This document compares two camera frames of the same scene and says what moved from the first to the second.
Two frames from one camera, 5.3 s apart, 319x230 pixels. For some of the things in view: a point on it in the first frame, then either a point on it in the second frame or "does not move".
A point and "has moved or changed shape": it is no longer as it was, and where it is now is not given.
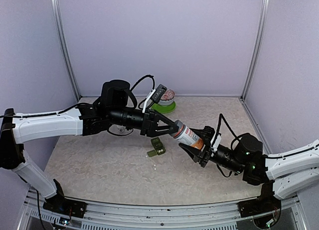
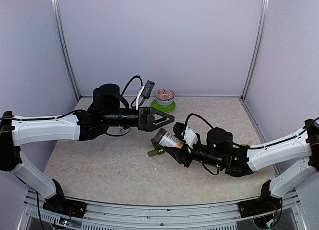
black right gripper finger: (193, 152) → (175, 152)
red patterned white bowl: (167, 98) does not move
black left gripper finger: (171, 130) → (153, 127)
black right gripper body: (206, 155) → (187, 162)
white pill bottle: (181, 132) has moved or changed shape
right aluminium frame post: (262, 32) does not move
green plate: (164, 109) does not move
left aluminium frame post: (55, 12) does not move
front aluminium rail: (100, 216) does not move
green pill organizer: (159, 149) does not move
